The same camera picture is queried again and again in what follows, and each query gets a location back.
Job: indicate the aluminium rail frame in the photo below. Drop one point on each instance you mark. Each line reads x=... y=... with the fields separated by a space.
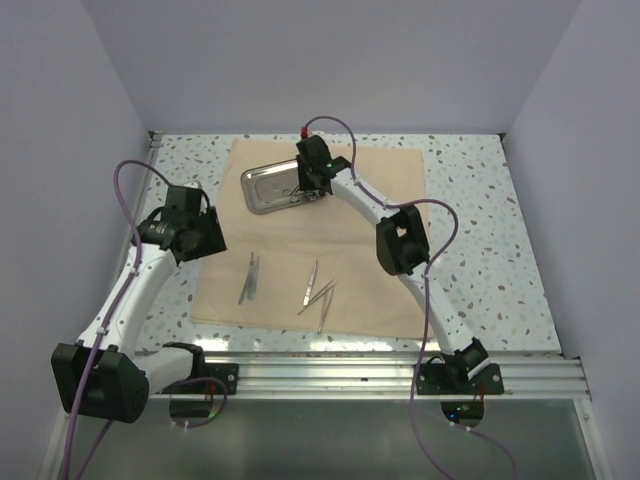
x=489 y=274

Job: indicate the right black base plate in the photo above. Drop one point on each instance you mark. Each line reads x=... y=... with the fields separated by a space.
x=437 y=378

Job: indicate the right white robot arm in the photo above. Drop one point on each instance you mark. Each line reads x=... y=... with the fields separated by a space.
x=402 y=250

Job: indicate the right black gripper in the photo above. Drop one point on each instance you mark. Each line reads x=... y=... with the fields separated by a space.
x=305 y=183

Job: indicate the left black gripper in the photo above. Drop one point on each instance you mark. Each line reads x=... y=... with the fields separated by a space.
x=215 y=242

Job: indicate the steel scissors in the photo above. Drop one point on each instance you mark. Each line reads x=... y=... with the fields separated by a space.
x=296 y=195

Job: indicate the beige cloth wrap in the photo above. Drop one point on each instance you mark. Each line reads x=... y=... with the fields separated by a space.
x=366 y=301

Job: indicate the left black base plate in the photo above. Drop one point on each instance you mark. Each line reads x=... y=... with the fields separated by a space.
x=212 y=378

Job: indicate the steel tweezers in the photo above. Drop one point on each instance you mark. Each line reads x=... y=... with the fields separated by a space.
x=310 y=284
x=326 y=303
x=318 y=295

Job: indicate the steel instrument tray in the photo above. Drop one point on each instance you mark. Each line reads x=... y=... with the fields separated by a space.
x=263 y=187

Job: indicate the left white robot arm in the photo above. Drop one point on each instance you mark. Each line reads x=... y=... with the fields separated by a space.
x=97 y=375

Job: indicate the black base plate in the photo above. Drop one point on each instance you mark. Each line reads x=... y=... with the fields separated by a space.
x=212 y=378
x=437 y=378

